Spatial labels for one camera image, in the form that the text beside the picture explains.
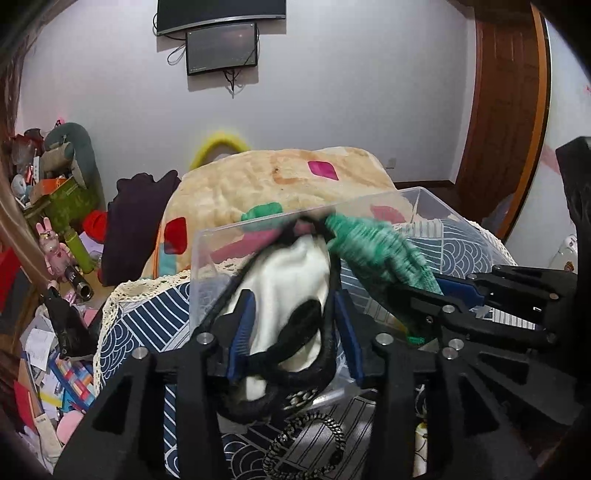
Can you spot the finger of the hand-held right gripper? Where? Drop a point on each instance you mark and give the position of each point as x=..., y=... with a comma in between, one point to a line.
x=461, y=290
x=434, y=309

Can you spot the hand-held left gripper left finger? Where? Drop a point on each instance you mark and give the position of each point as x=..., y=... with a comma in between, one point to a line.
x=242, y=334

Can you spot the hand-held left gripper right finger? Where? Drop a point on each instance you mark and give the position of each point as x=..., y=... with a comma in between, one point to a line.
x=347, y=334

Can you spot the clear plastic storage box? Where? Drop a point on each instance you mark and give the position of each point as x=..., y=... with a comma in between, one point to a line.
x=207, y=277

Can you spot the white cloth with black trim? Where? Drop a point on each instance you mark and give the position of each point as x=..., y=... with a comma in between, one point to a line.
x=295, y=272

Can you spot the green knitted cloth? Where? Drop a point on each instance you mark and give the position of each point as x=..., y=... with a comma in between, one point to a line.
x=374, y=244

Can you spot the brown wooden door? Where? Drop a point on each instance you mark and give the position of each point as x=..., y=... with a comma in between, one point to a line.
x=503, y=115

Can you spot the blue patterned lace-edged cover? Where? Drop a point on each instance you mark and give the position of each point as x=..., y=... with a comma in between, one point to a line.
x=134, y=323

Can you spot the black and white braided band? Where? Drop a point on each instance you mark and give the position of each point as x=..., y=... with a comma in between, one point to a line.
x=339, y=443

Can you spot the beige blanket with coloured patches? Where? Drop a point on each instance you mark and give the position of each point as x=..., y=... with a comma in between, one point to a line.
x=277, y=184

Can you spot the dark maroon garment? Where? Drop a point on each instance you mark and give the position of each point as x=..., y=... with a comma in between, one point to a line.
x=134, y=221

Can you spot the black flashlight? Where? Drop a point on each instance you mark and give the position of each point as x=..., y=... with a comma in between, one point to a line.
x=79, y=282

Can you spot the black bag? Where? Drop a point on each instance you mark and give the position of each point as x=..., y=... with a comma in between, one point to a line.
x=69, y=323

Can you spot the red cloth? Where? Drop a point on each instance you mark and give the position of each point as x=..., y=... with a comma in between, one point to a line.
x=96, y=225

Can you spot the yellow fuzzy hoop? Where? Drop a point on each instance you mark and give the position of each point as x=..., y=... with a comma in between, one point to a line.
x=203, y=150

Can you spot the pile of papers and books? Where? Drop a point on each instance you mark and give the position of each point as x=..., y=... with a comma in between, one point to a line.
x=51, y=383

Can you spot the pink bunny toy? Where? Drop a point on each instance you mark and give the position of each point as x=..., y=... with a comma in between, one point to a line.
x=55, y=251

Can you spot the small black wall monitor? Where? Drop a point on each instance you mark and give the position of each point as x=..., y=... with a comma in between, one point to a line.
x=221, y=48

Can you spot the black wall television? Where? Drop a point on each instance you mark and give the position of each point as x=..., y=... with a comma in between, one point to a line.
x=221, y=11

